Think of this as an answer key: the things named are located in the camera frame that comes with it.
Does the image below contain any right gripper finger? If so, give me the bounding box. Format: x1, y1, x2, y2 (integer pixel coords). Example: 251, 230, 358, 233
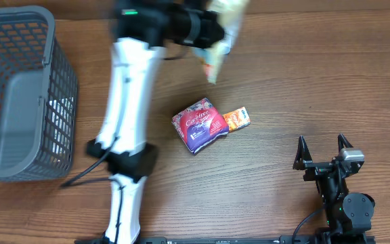
292, 136, 313, 169
337, 133, 353, 152

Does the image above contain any small orange box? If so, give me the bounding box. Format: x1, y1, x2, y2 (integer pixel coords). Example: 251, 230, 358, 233
223, 106, 251, 132

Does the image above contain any red purple Carefree pack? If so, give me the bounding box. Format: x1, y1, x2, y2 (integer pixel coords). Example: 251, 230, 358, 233
172, 98, 229, 155

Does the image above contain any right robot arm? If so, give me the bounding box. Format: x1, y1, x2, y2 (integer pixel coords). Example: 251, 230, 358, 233
290, 134, 375, 243

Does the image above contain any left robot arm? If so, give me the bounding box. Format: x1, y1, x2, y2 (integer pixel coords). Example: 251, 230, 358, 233
87, 1, 225, 243

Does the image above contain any grey plastic shopping basket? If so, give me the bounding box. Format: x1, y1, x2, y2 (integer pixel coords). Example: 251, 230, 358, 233
0, 6, 79, 182

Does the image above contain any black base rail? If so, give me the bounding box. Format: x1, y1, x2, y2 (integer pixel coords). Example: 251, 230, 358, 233
74, 235, 376, 244

